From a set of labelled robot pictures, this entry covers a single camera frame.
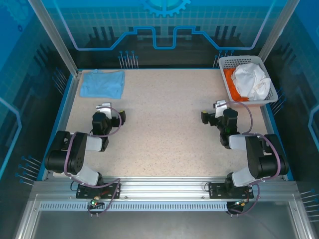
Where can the aluminium side rail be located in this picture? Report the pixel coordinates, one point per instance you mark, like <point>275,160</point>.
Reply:
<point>70,99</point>

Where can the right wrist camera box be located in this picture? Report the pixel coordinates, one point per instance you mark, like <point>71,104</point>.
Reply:
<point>219,109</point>

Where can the white t-shirt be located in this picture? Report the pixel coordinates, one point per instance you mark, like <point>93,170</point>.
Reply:
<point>249,79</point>

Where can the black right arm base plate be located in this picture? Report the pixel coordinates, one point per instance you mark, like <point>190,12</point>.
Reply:
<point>216,190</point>

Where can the aluminium mounting rail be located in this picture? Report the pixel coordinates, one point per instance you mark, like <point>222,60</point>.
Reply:
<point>162,186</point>

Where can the aluminium frame post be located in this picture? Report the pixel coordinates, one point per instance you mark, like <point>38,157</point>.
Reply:
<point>52,32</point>
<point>277,30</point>

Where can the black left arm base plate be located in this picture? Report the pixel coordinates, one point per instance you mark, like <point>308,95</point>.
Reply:
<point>113,190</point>

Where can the white perforated plastic basket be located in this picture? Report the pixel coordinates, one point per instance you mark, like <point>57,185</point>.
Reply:
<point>244,61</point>

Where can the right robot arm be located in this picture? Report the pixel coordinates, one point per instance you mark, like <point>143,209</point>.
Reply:
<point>254,154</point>

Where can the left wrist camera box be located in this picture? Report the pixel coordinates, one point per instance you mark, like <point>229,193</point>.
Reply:
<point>104,107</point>

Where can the light blue folded t-shirt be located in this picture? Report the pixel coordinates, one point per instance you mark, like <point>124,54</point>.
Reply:
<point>102,84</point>

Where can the power connector with LED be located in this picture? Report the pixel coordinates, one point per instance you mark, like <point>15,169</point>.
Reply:
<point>243,203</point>
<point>95,200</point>

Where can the orange t-shirt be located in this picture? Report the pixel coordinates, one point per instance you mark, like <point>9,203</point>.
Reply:
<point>230,84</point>

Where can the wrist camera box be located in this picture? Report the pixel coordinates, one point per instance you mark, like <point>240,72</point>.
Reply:
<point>104,107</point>
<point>219,109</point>

